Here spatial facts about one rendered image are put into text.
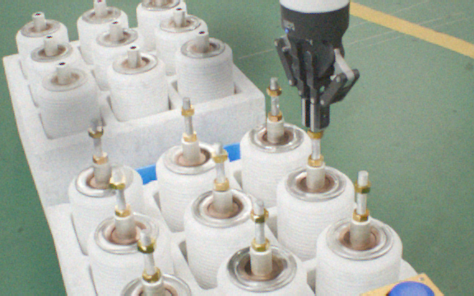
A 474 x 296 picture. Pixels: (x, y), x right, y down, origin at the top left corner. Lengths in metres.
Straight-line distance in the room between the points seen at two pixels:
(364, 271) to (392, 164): 0.63
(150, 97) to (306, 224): 0.43
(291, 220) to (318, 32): 0.25
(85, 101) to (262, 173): 0.35
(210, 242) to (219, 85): 0.45
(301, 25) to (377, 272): 0.27
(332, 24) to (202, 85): 0.50
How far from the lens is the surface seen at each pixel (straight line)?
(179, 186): 0.98
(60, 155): 1.23
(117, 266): 0.87
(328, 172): 0.97
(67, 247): 1.01
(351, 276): 0.84
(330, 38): 0.82
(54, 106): 1.23
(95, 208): 0.96
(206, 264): 0.92
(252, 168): 1.03
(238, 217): 0.90
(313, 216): 0.93
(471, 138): 1.55
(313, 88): 0.86
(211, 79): 1.28
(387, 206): 1.34
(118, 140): 1.24
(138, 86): 1.24
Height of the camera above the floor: 0.80
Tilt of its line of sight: 32 degrees down
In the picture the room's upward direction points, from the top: 3 degrees counter-clockwise
